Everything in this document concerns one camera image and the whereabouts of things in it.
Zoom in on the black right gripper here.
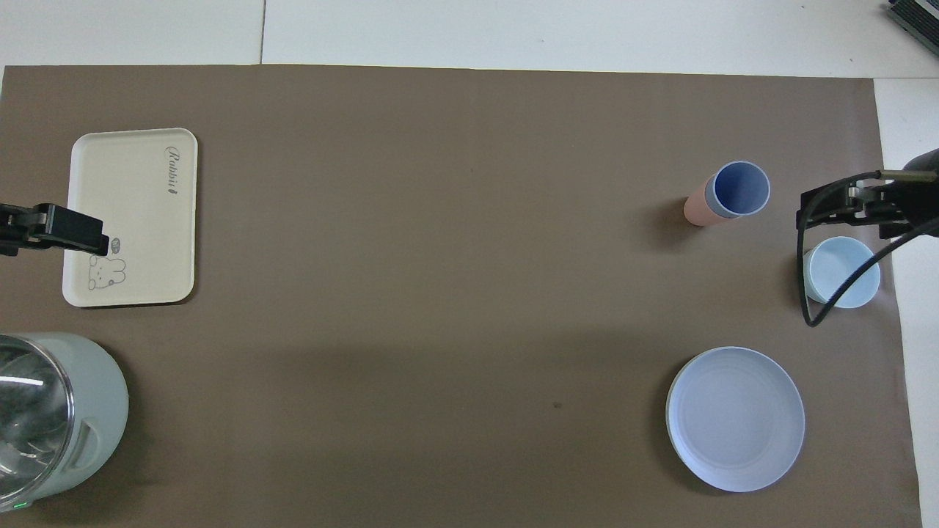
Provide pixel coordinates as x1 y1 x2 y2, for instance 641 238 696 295
798 149 939 239

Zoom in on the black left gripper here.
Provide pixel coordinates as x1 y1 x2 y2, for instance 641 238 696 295
0 203 109 257

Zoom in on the blue ribbed cup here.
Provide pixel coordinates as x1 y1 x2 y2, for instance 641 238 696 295
704 161 772 219

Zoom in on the pink cup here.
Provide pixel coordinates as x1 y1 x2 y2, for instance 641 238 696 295
683 192 723 227

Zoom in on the cream rabbit print tray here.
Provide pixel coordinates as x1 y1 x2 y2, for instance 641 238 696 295
62 128 199 308

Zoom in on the light blue bowl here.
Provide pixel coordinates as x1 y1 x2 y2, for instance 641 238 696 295
803 236 881 309

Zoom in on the pale green electric pot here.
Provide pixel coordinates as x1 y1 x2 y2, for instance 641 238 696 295
0 332 130 514

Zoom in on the grey ribbed device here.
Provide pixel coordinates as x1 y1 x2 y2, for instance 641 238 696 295
884 0 939 54

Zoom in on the pale blue plate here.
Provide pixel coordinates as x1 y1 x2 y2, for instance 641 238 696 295
665 346 806 493

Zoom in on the brown table mat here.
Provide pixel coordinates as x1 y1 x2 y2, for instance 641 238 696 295
0 65 924 528

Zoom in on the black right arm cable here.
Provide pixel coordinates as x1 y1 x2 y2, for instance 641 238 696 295
797 171 939 328

